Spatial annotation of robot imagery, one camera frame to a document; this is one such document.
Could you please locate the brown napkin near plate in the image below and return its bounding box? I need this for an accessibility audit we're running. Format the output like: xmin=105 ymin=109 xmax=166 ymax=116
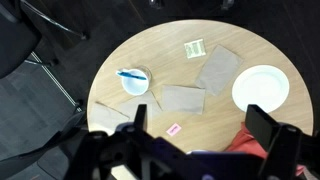
xmin=195 ymin=45 xmax=243 ymax=96

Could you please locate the pink sweetener packet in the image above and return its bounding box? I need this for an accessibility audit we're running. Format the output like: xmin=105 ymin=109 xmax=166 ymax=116
xmin=166 ymin=123 xmax=181 ymax=136

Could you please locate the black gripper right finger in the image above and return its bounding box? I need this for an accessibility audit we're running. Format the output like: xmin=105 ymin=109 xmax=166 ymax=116
xmin=245 ymin=104 xmax=280 ymax=151

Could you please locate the brown napkin centre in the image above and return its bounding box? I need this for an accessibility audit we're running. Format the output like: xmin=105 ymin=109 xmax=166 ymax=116
xmin=161 ymin=85 xmax=205 ymax=114

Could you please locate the white paper cup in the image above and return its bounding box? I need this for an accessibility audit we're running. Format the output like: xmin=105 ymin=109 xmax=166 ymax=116
xmin=121 ymin=66 xmax=152 ymax=96

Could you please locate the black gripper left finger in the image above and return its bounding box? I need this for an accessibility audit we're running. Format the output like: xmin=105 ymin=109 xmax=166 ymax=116
xmin=134 ymin=104 xmax=147 ymax=130

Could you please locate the round wooden table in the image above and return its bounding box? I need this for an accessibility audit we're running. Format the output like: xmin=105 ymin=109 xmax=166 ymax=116
xmin=88 ymin=20 xmax=313 ymax=152

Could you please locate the brown napkin at edge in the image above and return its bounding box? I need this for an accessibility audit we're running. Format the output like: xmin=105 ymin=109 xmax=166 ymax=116
xmin=89 ymin=103 xmax=129 ymax=130

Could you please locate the blue pen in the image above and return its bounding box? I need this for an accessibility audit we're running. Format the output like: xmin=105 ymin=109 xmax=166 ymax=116
xmin=116 ymin=71 xmax=147 ymax=80

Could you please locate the green white sachet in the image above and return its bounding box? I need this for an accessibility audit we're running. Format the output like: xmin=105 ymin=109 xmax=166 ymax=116
xmin=184 ymin=39 xmax=206 ymax=59

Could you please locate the black office chair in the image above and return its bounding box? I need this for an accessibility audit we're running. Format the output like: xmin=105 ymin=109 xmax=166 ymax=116
xmin=0 ymin=0 xmax=88 ymax=78

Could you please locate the red fleece cloth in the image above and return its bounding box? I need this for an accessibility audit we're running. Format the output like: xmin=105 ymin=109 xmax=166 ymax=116
xmin=225 ymin=121 xmax=306 ymax=177

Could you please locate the white plate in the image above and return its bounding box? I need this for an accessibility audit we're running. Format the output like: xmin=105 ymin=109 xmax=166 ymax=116
xmin=232 ymin=65 xmax=290 ymax=113

